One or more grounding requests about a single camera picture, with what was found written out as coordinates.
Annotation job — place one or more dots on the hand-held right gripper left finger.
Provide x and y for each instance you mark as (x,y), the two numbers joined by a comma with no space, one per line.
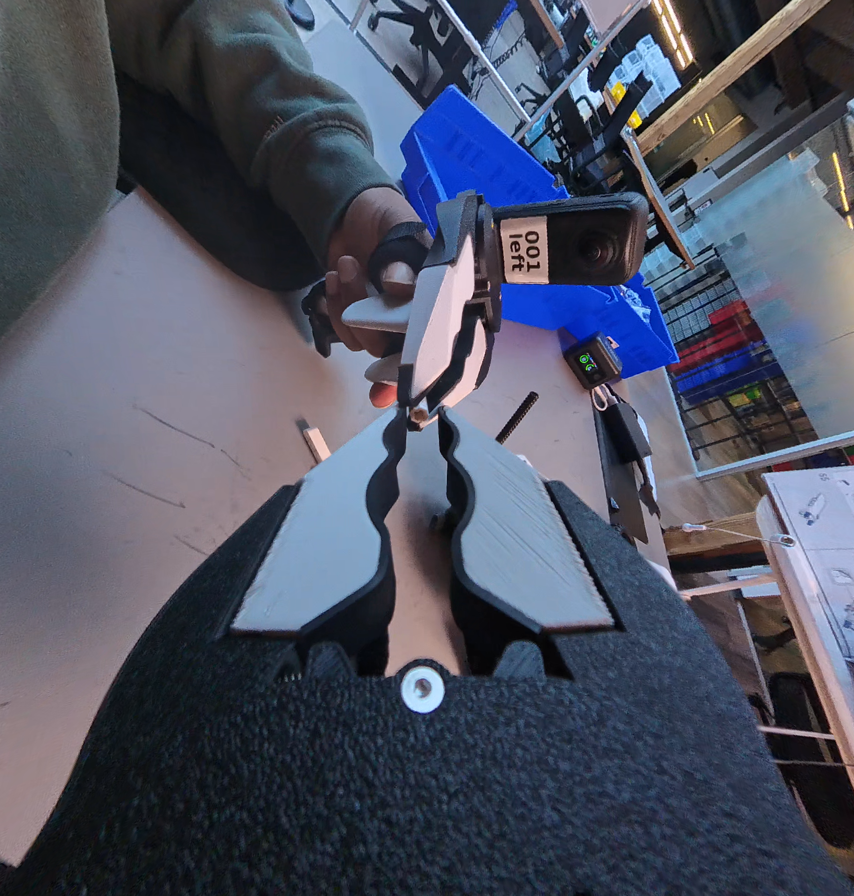
(315,560)

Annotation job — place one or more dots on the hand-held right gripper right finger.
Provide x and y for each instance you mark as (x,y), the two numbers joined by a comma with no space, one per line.
(532,553)

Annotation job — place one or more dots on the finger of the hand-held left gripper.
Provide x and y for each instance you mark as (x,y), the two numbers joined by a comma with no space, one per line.
(438,329)

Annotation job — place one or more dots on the white brick-built truck model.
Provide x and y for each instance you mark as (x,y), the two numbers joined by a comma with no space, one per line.
(518,416)

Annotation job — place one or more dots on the instruction booklet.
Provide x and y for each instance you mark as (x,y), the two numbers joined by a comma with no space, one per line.
(833,560)

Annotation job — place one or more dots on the person's left forearm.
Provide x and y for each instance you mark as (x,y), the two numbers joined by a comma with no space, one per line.
(273,126)

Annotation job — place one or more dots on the black desk mat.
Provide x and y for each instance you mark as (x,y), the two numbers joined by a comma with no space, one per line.
(626,504)

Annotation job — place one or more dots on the grey desk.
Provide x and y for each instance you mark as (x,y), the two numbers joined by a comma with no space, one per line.
(119,462)

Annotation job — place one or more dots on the person's left hand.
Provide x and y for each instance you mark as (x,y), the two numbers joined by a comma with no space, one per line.
(364,224)

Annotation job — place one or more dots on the black device green display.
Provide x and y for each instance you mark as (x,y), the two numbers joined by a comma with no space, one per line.
(591,361)

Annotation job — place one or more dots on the black power adapter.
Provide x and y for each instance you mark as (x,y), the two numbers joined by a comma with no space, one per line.
(626,437)

